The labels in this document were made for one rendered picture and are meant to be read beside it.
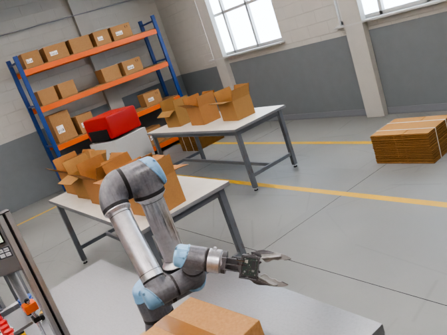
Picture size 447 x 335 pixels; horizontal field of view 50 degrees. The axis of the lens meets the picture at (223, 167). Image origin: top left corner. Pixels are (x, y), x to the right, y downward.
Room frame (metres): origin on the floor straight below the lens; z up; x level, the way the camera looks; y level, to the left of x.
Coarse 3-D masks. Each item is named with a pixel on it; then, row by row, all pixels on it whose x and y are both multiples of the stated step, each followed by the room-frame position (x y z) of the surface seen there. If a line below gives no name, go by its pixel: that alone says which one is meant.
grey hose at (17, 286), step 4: (8, 276) 1.68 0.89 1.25; (12, 276) 1.68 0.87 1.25; (16, 276) 1.69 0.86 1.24; (12, 280) 1.68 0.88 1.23; (16, 280) 1.68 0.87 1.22; (12, 284) 1.68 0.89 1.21; (16, 284) 1.68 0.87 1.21; (20, 284) 1.69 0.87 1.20; (16, 288) 1.67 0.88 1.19; (20, 288) 1.68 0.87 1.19; (24, 288) 1.70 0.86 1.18; (16, 292) 1.68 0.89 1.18; (20, 292) 1.68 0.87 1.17; (24, 292) 1.68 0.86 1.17; (20, 296) 1.68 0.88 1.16; (24, 296) 1.68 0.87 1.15; (28, 296) 1.69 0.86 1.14; (20, 300) 1.68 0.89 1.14
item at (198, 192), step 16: (192, 192) 3.46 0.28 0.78; (208, 192) 3.32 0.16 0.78; (224, 192) 3.43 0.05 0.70; (64, 208) 4.66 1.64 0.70; (80, 208) 4.11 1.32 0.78; (96, 208) 3.93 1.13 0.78; (176, 208) 3.22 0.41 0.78; (192, 208) 3.29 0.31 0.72; (224, 208) 3.42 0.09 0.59; (144, 224) 3.12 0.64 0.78; (96, 240) 4.94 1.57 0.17; (240, 240) 3.43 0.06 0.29; (80, 256) 4.82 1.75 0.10; (160, 256) 3.90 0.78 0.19; (240, 256) 3.42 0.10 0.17
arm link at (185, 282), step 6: (180, 270) 1.44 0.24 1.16; (174, 276) 1.42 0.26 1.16; (180, 276) 1.41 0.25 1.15; (186, 276) 1.41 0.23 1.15; (192, 276) 1.40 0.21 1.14; (198, 276) 1.40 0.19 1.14; (204, 276) 1.43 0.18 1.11; (180, 282) 1.40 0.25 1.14; (186, 282) 1.40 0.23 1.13; (192, 282) 1.41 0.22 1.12; (198, 282) 1.42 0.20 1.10; (204, 282) 1.44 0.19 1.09; (180, 288) 1.39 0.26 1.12; (186, 288) 1.40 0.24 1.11; (192, 288) 1.44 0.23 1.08; (198, 288) 1.43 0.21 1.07
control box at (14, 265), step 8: (0, 224) 1.59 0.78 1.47; (8, 240) 1.59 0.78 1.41; (24, 240) 1.68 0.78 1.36; (0, 248) 1.59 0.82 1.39; (16, 256) 1.59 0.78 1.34; (0, 264) 1.59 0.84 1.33; (8, 264) 1.59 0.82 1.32; (16, 264) 1.59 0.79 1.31; (0, 272) 1.59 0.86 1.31; (8, 272) 1.59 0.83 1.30
